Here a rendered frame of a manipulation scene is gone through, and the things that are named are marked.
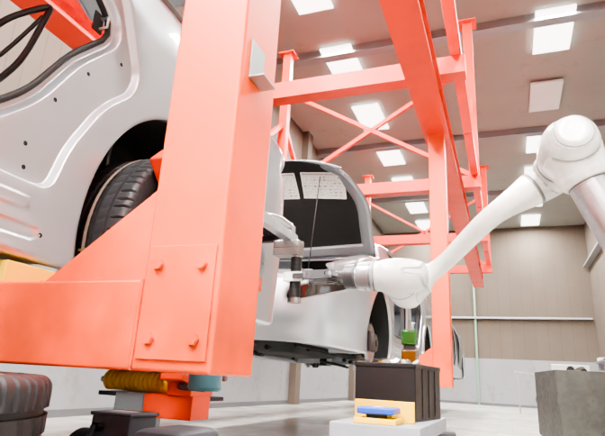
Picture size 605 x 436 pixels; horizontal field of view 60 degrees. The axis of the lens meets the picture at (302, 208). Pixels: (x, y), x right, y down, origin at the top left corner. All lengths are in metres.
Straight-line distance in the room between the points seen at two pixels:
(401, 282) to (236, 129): 0.75
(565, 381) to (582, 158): 4.11
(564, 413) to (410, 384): 4.29
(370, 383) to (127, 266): 0.57
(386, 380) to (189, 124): 0.68
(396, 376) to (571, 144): 0.70
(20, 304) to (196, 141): 0.48
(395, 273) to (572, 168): 0.54
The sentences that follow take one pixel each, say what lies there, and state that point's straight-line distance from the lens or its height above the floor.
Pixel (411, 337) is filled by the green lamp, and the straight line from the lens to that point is 1.43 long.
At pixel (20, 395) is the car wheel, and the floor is 0.48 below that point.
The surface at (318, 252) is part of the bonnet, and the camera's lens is 5.19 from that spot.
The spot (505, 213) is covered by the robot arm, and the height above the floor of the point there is 1.01.
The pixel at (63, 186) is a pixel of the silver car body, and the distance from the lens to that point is 1.39.
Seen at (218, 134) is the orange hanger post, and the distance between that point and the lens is 1.03.
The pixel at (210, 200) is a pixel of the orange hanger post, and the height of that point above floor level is 0.82.
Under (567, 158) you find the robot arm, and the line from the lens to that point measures 1.46.
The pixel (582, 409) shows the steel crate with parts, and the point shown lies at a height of 0.40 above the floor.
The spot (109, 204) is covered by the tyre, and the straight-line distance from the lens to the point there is 1.50.
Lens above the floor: 0.52
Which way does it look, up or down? 18 degrees up
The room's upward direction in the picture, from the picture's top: 3 degrees clockwise
